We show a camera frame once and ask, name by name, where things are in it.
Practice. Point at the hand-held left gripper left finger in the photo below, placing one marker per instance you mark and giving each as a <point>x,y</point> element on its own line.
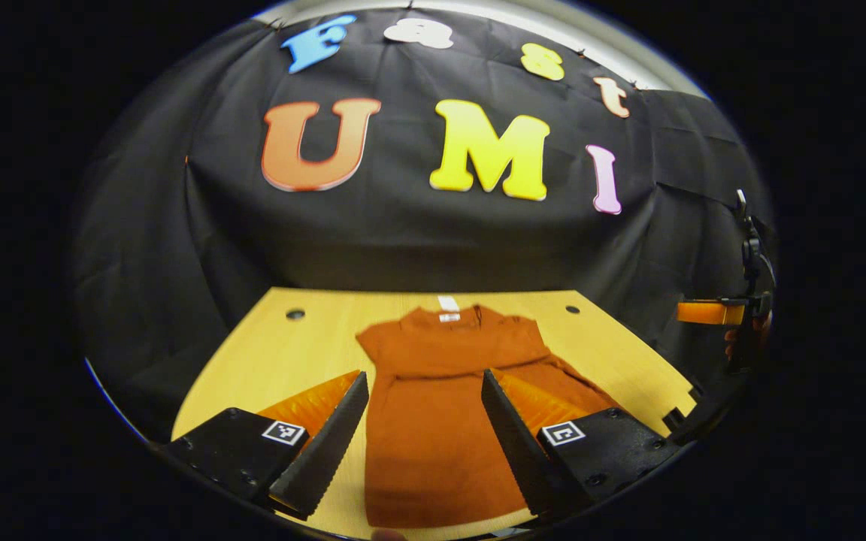
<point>335,443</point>

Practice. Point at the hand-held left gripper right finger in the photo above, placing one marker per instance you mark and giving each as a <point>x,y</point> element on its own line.
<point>512,439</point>

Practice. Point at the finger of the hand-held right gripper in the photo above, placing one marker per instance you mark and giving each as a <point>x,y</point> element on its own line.
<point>704,312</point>

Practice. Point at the rust orange button-up garment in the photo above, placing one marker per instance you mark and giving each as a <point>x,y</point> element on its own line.
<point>433,421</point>

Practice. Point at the black backdrop cloth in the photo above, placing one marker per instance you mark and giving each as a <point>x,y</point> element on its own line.
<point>403,240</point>

